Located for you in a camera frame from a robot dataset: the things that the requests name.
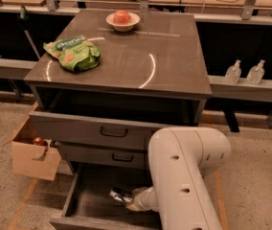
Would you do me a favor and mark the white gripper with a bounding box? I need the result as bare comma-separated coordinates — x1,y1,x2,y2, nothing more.
125,187,159,212

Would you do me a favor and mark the grey bottom drawer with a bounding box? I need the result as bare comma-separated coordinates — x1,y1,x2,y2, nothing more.
50,164,162,230

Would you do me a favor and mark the grey top drawer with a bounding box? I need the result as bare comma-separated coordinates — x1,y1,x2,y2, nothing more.
28,89,203,151

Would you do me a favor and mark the grey middle drawer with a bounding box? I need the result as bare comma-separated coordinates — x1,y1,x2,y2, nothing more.
56,142,148,170

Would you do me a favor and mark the grey drawer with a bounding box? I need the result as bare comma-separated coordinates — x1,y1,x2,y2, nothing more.
28,89,203,151
56,142,148,170
50,164,162,230

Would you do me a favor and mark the cardboard box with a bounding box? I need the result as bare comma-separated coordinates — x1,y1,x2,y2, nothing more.
7,103,61,181

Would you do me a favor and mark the red apple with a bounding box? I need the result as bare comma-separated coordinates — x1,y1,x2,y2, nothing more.
113,10,131,25

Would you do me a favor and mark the clear sanitizer bottle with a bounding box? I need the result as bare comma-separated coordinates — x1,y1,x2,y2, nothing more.
246,59,264,84
224,59,241,84

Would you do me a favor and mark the red ball in box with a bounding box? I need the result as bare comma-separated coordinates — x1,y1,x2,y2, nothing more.
33,137,47,147

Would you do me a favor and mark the silver blue redbull can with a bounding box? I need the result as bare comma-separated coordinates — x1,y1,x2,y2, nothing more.
109,187,133,205

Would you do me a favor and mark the green snack bag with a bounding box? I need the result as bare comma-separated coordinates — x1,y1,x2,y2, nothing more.
43,35,101,72

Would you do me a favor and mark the right clear sanitizer bottle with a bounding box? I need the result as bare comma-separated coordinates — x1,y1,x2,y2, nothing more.
246,59,264,84

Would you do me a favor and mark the white bowl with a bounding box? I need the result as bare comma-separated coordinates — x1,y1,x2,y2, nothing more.
106,12,140,32

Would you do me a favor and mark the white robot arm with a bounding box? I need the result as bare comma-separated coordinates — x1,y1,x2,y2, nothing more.
126,126,231,230

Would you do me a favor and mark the left clear sanitizer bottle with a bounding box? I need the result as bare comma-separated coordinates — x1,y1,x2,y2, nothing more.
224,59,241,84

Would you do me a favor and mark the grey drawer cabinet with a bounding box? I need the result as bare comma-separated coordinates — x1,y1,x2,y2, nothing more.
23,9,213,127

